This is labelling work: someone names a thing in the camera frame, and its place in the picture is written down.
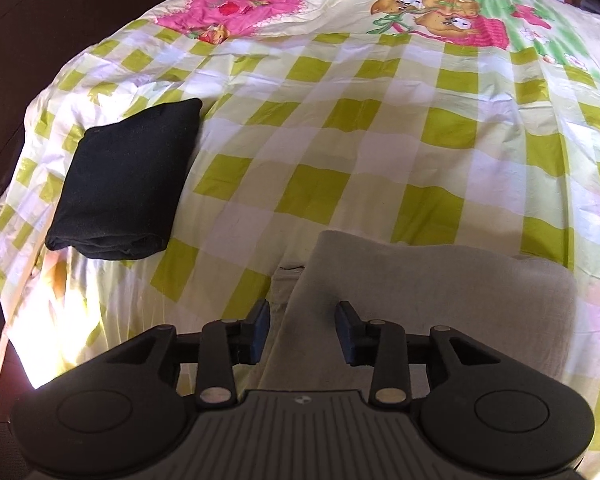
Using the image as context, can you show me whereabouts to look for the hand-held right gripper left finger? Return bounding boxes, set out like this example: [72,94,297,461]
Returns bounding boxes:
[105,300,272,407]

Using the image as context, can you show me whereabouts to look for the dark wooden headboard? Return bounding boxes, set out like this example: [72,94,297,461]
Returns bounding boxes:
[0,0,216,176]

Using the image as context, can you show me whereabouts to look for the checked cartoon print quilt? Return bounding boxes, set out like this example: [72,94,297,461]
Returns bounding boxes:
[0,0,600,396]

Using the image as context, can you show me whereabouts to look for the folded black garment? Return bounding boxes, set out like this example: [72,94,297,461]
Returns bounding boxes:
[45,97,204,262]

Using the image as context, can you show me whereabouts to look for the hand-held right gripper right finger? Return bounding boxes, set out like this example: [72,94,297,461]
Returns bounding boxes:
[335,302,501,406]

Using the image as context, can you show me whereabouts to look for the pale fleece pants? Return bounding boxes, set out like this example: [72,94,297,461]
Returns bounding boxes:
[272,230,579,401]

